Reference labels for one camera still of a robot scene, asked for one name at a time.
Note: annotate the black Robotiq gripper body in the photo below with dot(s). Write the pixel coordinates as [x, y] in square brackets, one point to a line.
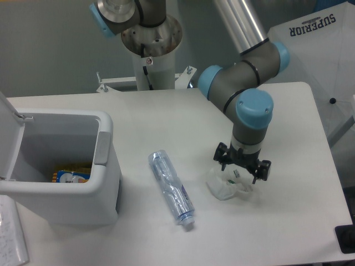
[237, 157]

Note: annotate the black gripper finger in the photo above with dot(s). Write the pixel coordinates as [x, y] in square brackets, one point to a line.
[260, 170]
[222, 156]

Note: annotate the white plastic wrapper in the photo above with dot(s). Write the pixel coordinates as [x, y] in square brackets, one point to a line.
[228, 183]

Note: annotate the crushed clear plastic bottle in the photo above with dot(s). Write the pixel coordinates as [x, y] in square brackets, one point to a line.
[172, 188]

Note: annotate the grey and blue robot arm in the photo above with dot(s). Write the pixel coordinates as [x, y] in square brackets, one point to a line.
[234, 90]

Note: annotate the white plastic trash can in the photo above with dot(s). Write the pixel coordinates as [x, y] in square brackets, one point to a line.
[60, 164]

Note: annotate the black device at table edge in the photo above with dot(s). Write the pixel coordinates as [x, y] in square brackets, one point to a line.
[345, 237]

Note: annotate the white Superior umbrella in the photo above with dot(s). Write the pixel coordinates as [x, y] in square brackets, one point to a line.
[321, 48]

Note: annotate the yellow blue snack packet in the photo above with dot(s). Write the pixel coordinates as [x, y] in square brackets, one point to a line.
[72, 173]

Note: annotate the white notepad with handwriting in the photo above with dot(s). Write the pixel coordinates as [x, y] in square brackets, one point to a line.
[13, 245]

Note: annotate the white metal base frame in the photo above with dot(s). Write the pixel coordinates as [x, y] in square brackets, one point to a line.
[182, 80]

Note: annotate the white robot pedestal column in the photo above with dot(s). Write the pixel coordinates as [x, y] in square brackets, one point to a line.
[153, 49]

